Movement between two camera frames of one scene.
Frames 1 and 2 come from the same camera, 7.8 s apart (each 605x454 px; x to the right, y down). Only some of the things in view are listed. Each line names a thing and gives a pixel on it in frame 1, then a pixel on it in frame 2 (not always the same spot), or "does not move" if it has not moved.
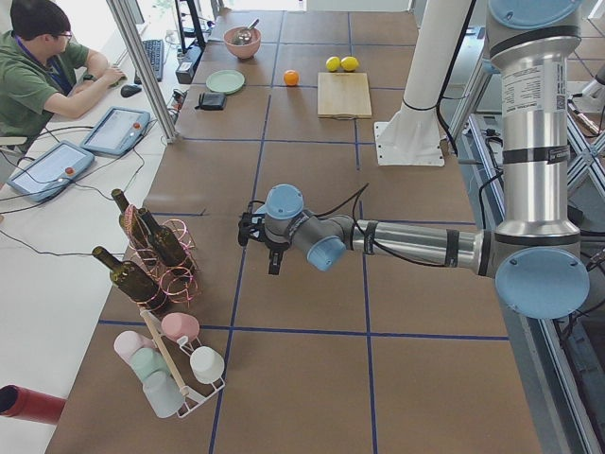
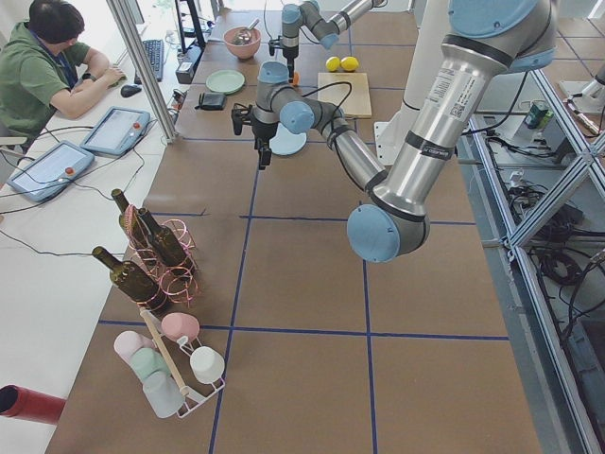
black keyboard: [154, 51] does not move
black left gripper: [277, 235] to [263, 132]
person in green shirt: [38, 73] does not move
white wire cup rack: [179, 353] does not move
